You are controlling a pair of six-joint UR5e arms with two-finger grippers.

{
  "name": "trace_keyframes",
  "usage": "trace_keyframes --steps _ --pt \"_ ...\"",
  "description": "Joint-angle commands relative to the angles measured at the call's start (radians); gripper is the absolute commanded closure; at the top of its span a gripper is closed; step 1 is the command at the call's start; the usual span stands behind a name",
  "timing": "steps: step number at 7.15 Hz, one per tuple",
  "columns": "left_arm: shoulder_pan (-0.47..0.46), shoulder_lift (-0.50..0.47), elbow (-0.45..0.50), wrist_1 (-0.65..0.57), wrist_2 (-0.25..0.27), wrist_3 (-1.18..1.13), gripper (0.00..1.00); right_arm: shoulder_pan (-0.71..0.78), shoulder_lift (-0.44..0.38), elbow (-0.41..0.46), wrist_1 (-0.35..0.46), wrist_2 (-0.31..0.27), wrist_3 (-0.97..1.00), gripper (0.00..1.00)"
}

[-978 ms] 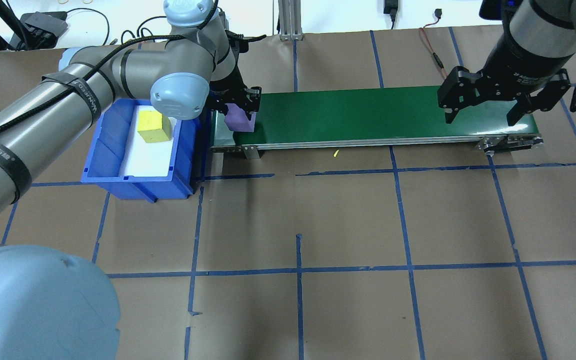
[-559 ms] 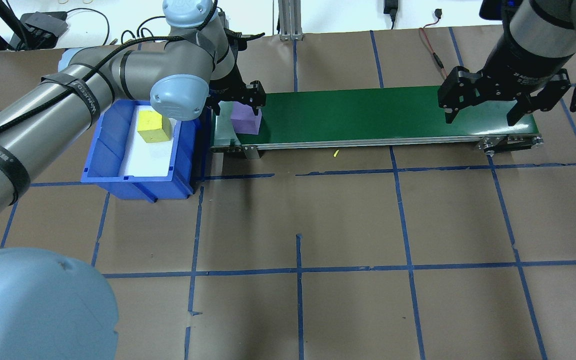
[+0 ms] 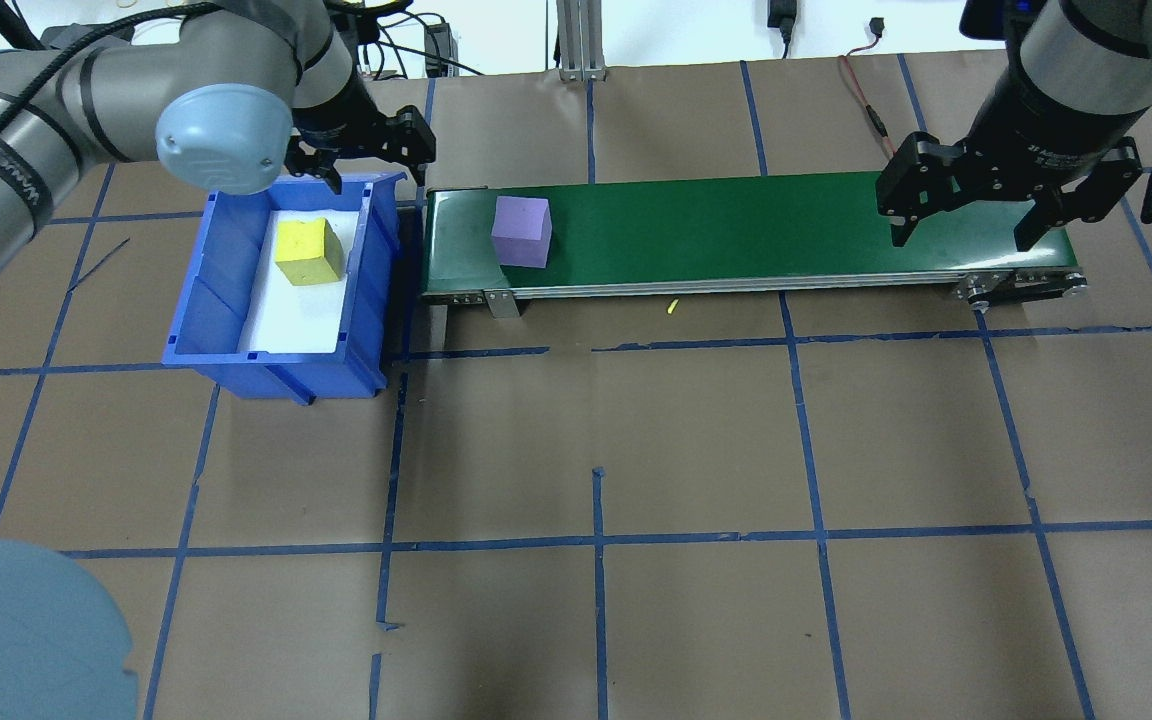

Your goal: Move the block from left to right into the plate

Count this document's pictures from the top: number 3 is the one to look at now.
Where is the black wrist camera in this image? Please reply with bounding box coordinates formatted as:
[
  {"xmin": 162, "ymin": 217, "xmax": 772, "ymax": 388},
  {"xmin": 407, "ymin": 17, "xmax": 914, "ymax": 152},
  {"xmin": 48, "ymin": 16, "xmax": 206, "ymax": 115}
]
[{"xmin": 958, "ymin": 0, "xmax": 1047, "ymax": 41}]

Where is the yellow foam block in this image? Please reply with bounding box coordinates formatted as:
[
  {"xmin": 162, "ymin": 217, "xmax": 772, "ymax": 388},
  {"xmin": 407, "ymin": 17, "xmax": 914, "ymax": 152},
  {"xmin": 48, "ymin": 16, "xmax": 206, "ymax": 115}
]
[{"xmin": 274, "ymin": 217, "xmax": 346, "ymax": 287}]

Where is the green conveyor belt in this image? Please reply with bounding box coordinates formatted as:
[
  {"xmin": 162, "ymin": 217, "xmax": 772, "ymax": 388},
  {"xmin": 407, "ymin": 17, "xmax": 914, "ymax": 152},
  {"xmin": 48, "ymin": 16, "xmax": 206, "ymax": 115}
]
[{"xmin": 420, "ymin": 163, "xmax": 1089, "ymax": 321}]

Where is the purple foam block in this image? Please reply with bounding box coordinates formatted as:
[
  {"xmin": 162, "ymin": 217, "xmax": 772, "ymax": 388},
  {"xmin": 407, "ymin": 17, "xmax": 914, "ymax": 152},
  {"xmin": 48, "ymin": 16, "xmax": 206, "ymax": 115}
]
[{"xmin": 491, "ymin": 195, "xmax": 553, "ymax": 269}]

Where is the blue plastic storage bin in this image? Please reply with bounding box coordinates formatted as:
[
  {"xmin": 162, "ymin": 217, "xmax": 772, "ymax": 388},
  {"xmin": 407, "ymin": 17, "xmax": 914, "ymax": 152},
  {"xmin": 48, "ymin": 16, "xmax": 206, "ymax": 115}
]
[{"xmin": 162, "ymin": 172, "xmax": 407, "ymax": 406}]

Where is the white foam liner sheet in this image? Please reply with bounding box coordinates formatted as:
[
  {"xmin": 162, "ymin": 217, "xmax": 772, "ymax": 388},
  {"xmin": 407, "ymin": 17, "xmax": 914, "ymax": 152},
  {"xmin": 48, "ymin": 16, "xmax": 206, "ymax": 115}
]
[{"xmin": 236, "ymin": 208, "xmax": 369, "ymax": 356}]

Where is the thin red cable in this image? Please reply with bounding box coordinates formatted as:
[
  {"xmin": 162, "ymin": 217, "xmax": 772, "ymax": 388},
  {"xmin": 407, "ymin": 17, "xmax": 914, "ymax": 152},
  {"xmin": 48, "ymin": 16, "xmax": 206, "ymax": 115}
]
[{"xmin": 839, "ymin": 38, "xmax": 909, "ymax": 173}]

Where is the aluminium profile post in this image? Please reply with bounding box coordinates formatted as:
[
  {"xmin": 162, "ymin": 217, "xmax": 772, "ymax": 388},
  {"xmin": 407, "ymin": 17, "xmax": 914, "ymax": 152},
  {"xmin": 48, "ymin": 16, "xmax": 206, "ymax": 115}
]
[{"xmin": 556, "ymin": 0, "xmax": 607, "ymax": 82}]

